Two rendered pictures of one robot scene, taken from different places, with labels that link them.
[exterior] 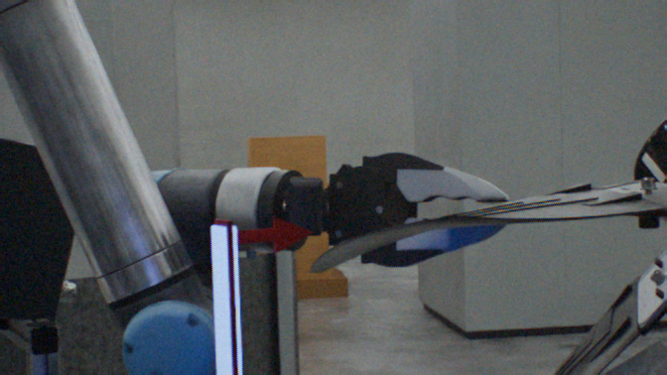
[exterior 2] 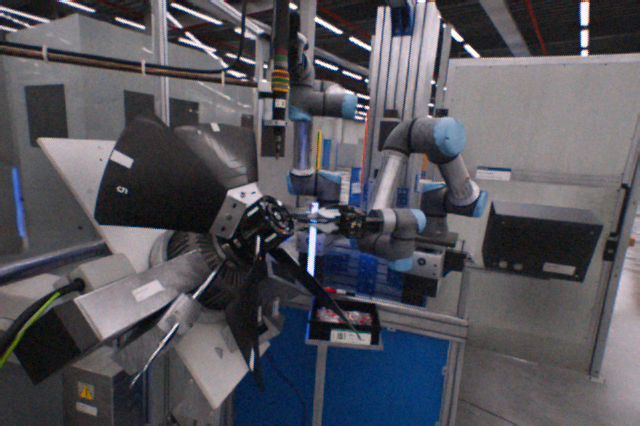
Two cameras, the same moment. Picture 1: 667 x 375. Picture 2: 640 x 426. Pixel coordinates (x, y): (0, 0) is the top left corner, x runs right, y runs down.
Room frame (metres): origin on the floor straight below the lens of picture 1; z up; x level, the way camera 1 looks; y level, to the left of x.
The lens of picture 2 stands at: (1.62, -0.85, 1.39)
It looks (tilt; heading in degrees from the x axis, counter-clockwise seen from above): 11 degrees down; 132
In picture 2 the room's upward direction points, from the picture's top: 4 degrees clockwise
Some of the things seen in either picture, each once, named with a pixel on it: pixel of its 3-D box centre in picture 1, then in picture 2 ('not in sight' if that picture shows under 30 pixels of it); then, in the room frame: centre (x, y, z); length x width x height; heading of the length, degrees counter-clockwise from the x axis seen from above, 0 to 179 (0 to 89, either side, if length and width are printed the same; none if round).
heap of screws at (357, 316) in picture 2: not in sight; (344, 323); (0.99, 0.00, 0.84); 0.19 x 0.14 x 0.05; 39
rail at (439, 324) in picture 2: not in sight; (335, 303); (0.85, 0.12, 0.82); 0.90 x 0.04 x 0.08; 26
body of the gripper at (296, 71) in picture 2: not in sight; (291, 60); (0.84, -0.14, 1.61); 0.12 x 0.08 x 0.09; 126
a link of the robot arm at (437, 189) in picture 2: not in sight; (436, 196); (0.96, 0.63, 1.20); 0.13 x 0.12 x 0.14; 1
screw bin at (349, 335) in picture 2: not in sight; (343, 321); (0.99, 0.00, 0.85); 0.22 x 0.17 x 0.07; 39
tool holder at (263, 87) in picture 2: not in sight; (275, 105); (0.91, -0.25, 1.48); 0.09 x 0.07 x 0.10; 61
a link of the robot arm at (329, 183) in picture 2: not in sight; (328, 184); (0.48, 0.46, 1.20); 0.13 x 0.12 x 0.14; 43
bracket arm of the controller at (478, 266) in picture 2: (22, 325); (504, 270); (1.33, 0.35, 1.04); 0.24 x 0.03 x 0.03; 26
